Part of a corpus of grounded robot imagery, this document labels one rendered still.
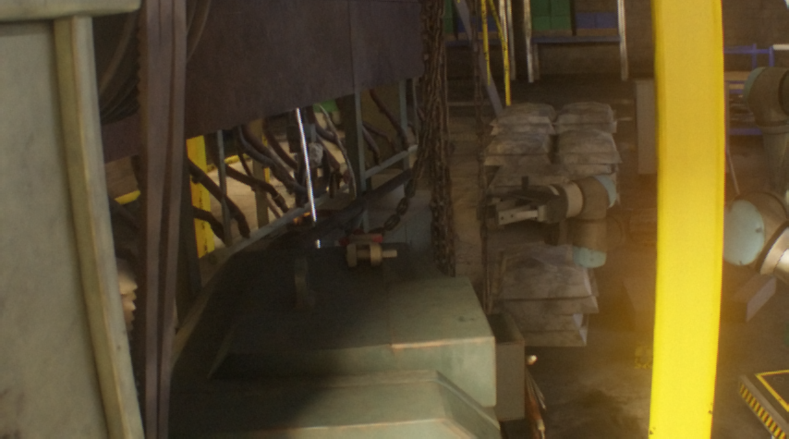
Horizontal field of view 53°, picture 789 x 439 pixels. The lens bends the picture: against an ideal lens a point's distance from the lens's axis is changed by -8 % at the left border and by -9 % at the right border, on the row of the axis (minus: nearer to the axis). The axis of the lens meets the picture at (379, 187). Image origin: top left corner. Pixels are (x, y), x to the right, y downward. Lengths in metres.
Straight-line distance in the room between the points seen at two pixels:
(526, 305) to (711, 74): 2.19
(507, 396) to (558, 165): 3.88
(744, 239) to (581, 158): 3.48
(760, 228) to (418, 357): 0.84
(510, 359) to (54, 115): 0.86
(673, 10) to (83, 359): 0.93
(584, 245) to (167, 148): 1.30
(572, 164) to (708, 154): 3.80
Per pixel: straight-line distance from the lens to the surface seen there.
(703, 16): 1.24
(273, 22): 2.01
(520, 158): 5.07
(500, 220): 1.67
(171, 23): 0.66
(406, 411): 0.87
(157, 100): 0.64
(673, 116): 1.25
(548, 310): 3.32
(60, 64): 0.56
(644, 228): 1.92
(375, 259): 1.24
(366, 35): 2.61
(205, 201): 4.61
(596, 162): 5.05
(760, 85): 2.09
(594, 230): 1.85
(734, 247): 1.64
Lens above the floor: 1.21
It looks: 10 degrees down
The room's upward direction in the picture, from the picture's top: 4 degrees counter-clockwise
